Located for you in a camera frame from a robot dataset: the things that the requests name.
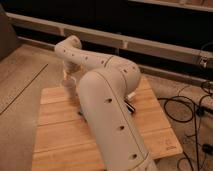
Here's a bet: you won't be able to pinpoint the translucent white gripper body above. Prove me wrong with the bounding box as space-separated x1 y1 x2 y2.
61 71 82 99

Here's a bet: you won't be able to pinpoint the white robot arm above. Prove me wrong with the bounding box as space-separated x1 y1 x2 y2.
54 36 158 171

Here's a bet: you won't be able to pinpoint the wooden cutting board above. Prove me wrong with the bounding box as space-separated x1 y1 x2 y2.
31 77 182 171

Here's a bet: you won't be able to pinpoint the white carton box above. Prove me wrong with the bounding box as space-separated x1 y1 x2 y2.
126 92 136 101

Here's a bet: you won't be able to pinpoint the black striped box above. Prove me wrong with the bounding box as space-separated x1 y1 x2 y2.
124 100 136 114

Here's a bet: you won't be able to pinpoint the white window frame rail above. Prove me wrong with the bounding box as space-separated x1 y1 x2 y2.
6 12 213 64

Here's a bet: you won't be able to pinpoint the black floor cables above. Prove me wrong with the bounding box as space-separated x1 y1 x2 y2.
157 79 213 171

